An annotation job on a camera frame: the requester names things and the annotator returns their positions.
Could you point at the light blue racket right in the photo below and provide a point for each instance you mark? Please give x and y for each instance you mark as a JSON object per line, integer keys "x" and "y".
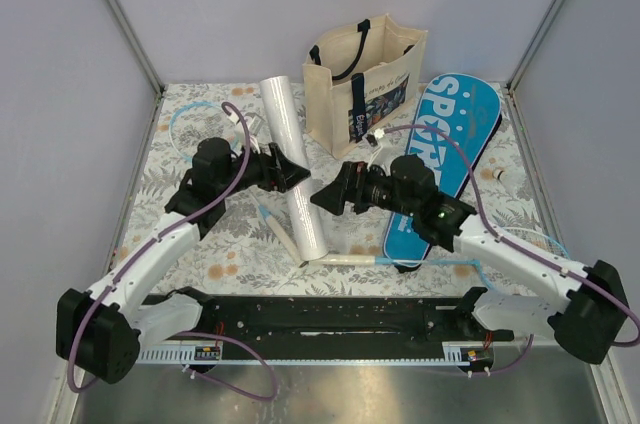
{"x": 534, "y": 237}

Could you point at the blue racket cover bag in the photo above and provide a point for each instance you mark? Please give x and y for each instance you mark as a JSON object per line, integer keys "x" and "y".
{"x": 465, "y": 108}

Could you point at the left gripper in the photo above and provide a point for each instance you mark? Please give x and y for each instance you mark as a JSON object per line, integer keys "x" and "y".
{"x": 290, "y": 173}

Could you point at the aluminium frame post right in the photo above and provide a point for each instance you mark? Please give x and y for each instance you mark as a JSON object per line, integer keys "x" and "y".
{"x": 549, "y": 17}

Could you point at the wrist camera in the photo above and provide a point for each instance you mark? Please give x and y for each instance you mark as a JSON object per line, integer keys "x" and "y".
{"x": 254, "y": 125}
{"x": 382, "y": 148}

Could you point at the beige canvas tote bag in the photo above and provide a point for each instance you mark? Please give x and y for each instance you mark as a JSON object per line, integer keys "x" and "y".
{"x": 359, "y": 77}

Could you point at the aluminium frame post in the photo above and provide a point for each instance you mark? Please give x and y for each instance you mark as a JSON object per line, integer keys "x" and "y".
{"x": 133, "y": 42}
{"x": 549, "y": 17}

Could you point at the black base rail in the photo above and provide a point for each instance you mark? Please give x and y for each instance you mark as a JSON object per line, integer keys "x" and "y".
{"x": 337, "y": 329}

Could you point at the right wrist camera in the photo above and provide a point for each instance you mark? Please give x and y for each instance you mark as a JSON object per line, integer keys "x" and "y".
{"x": 382, "y": 148}

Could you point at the light blue racket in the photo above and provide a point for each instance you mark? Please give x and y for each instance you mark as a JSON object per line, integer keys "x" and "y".
{"x": 195, "y": 122}
{"x": 534, "y": 237}

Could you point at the light blue racket left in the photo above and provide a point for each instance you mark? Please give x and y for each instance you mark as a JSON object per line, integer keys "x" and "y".
{"x": 195, "y": 122}

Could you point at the aluminium frame post left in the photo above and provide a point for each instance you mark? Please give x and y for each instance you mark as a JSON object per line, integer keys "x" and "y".
{"x": 133, "y": 42}

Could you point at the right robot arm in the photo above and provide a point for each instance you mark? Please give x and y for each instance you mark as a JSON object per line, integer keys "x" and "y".
{"x": 581, "y": 307}

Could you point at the white shuttlecock tube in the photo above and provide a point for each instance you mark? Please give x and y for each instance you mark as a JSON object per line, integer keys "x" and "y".
{"x": 285, "y": 130}

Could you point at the white shuttlecock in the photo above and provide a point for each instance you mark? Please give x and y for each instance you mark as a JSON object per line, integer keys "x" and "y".
{"x": 498, "y": 171}

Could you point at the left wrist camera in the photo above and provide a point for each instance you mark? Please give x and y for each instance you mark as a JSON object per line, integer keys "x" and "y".
{"x": 254, "y": 125}

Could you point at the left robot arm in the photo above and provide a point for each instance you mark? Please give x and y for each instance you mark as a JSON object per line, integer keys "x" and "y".
{"x": 103, "y": 329}

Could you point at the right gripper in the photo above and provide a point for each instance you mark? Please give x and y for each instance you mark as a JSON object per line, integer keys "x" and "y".
{"x": 351, "y": 186}

